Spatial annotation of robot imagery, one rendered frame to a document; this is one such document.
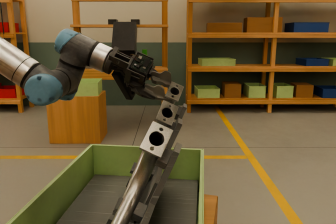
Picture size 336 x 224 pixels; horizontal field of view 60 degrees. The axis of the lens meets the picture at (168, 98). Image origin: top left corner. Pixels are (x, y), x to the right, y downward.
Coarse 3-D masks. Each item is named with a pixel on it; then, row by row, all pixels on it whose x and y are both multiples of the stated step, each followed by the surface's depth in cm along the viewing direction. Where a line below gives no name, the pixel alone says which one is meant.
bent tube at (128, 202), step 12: (156, 132) 51; (168, 132) 50; (144, 144) 49; (156, 144) 55; (144, 156) 56; (156, 156) 48; (144, 168) 57; (132, 180) 58; (144, 180) 58; (132, 192) 57; (120, 204) 56; (132, 204) 56; (120, 216) 54
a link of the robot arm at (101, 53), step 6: (96, 48) 79; (102, 48) 80; (108, 48) 80; (96, 54) 79; (102, 54) 79; (108, 54) 80; (90, 60) 80; (96, 60) 79; (102, 60) 79; (90, 66) 82; (96, 66) 80; (102, 66) 80
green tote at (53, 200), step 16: (96, 144) 106; (80, 160) 96; (96, 160) 107; (112, 160) 107; (128, 160) 106; (176, 160) 103; (192, 160) 103; (64, 176) 85; (80, 176) 96; (176, 176) 105; (192, 176) 104; (48, 192) 76; (64, 192) 85; (32, 208) 69; (48, 208) 77; (64, 208) 86
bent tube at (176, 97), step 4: (172, 84) 84; (176, 84) 84; (168, 88) 83; (172, 88) 84; (176, 88) 84; (180, 88) 84; (168, 92) 82; (172, 92) 86; (176, 92) 85; (180, 92) 83; (168, 96) 82; (172, 96) 83; (176, 96) 82; (168, 100) 86; (172, 100) 85; (176, 100) 82
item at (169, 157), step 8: (176, 144) 55; (168, 152) 54; (176, 152) 52; (160, 160) 53; (168, 160) 54; (168, 168) 53; (160, 184) 54; (160, 192) 55; (152, 200) 55; (152, 208) 54; (144, 216) 51
